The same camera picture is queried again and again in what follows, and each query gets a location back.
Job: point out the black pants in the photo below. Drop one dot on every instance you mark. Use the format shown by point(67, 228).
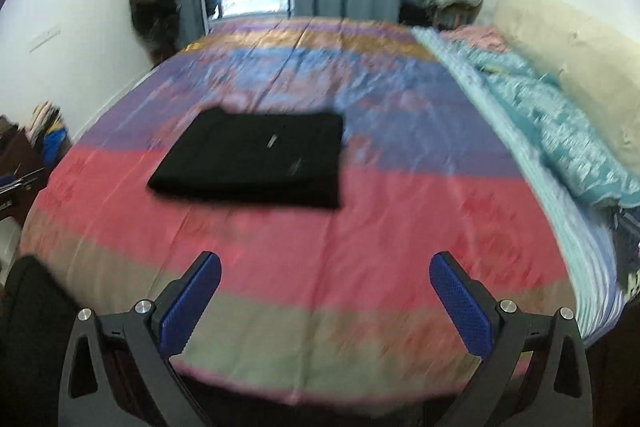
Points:
point(255, 157)

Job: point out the dark wooden furniture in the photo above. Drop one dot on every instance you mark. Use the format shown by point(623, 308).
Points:
point(20, 167)

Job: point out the white wall trunking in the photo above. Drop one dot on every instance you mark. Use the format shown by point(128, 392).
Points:
point(44, 38)

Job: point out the bed with multicoloured striped sheet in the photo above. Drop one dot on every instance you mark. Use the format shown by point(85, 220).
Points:
point(310, 207)

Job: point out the teal patterned blanket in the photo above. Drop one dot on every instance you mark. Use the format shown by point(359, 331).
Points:
point(540, 117)

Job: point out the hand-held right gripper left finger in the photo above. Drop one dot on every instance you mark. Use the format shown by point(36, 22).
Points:
point(190, 307)

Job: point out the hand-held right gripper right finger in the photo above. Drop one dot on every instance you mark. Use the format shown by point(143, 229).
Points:
point(462, 307)

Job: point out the cream pillow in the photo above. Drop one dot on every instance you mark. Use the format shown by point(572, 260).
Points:
point(575, 52)

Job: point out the black bag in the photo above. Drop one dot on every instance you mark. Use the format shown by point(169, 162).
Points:
point(412, 13)

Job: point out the pile of clothes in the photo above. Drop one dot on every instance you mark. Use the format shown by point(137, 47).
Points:
point(47, 132)

